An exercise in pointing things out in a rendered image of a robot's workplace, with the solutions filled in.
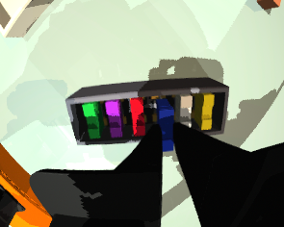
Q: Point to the red fuse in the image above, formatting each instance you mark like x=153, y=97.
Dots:
x=137, y=117

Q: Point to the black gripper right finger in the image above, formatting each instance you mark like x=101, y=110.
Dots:
x=223, y=179

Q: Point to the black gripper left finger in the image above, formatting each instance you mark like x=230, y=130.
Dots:
x=133, y=190

